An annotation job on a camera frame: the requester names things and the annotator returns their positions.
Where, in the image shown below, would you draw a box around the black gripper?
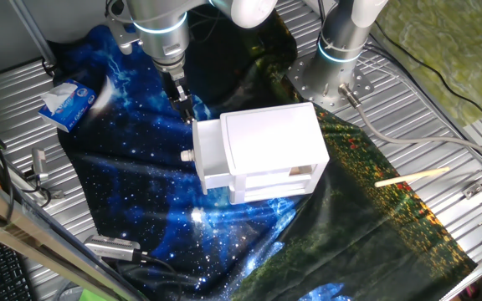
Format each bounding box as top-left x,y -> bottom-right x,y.
160,66 -> 197,125

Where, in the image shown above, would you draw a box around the white plastic drawer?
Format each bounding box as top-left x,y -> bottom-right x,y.
180,118 -> 236,196
244,186 -> 311,200
244,172 -> 313,188

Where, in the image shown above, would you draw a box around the white drawer cabinet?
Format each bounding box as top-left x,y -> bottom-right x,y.
219,101 -> 331,206

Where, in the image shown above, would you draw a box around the galaxy print cloth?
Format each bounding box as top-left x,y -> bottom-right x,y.
50,3 -> 479,301

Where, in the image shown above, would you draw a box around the blue tissue box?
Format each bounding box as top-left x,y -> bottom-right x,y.
38,79 -> 98,134

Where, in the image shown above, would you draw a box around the white tissue paper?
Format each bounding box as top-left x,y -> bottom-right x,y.
40,82 -> 79,116

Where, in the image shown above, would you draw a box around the grey metal pole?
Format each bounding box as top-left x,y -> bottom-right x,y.
8,0 -> 58,68

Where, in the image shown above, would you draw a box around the bright green object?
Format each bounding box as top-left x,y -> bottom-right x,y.
77,288 -> 104,301

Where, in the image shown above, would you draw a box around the light wooden stick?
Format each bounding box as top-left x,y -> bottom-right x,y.
373,166 -> 451,188

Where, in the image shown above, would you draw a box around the green yellow cloth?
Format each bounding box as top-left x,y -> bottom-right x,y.
370,0 -> 482,129

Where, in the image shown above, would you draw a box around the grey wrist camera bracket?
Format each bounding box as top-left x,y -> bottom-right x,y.
106,14 -> 144,55

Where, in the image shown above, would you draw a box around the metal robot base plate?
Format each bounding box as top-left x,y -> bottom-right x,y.
285,56 -> 375,113

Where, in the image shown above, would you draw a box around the small silver camera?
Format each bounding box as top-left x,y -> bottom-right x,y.
30,147 -> 50,183

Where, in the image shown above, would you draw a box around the black hub cable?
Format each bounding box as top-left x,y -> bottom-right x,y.
134,249 -> 183,301

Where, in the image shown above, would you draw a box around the black camera cable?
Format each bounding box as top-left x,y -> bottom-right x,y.
21,166 -> 65,209

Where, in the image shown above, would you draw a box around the thick grey cable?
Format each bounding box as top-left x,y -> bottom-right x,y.
337,82 -> 482,168

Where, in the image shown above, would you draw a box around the metal frame bar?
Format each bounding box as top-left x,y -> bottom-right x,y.
0,166 -> 141,301

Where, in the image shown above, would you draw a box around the thin black cable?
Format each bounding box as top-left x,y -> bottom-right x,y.
373,19 -> 482,130

